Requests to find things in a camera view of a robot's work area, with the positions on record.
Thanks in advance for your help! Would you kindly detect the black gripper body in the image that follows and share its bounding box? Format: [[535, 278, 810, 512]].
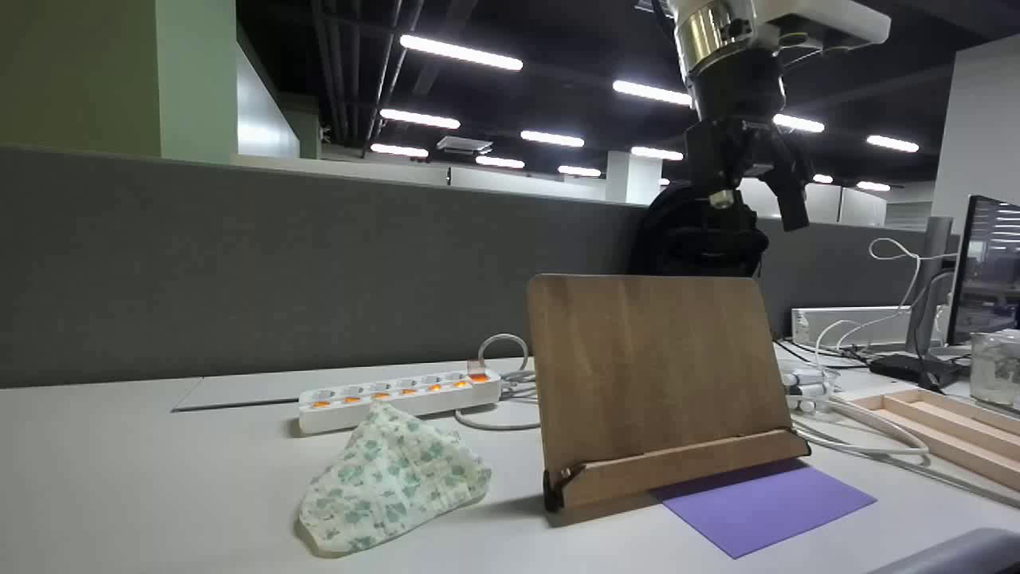
[[685, 43, 798, 165]]

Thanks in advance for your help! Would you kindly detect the white green floral cloth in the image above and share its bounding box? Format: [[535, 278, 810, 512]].
[[293, 402, 493, 557]]

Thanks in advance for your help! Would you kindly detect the grey monitor stand pole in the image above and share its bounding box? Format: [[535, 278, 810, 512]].
[[906, 215, 958, 361]]

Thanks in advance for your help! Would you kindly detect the brown wooden stand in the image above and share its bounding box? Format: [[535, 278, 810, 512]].
[[522, 272, 812, 527]]

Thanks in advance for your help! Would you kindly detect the black backpack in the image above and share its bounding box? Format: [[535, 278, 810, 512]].
[[628, 185, 772, 279]]

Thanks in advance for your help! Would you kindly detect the white rectangular box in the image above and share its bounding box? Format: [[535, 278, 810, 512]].
[[787, 302, 914, 353]]

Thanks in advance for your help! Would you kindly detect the black computer monitor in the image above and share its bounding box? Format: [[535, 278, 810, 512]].
[[947, 191, 1020, 351]]

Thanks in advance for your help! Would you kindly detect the black monitor base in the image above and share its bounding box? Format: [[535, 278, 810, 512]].
[[868, 348, 968, 395]]

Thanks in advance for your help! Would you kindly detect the clear plastic container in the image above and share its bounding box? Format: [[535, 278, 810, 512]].
[[965, 326, 1020, 415]]

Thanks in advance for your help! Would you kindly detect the white power strip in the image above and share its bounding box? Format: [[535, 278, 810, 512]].
[[293, 365, 503, 438]]

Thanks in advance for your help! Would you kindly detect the grey chair back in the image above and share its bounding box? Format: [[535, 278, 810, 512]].
[[868, 527, 1020, 574]]

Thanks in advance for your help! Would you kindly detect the grey partition panel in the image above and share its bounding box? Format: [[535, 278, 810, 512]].
[[0, 143, 937, 389]]

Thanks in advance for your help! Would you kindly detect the white looped cable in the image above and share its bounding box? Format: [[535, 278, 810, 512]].
[[863, 234, 960, 308]]

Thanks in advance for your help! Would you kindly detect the white cable bundle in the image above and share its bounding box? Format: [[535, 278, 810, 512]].
[[772, 335, 937, 473]]

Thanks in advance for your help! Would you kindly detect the white power strip cable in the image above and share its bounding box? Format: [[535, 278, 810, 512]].
[[452, 329, 541, 434]]

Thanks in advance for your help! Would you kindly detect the light wooden frame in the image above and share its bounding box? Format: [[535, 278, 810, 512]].
[[851, 386, 1020, 494]]

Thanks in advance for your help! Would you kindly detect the thin grey cable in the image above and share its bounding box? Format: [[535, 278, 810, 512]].
[[170, 395, 302, 415]]

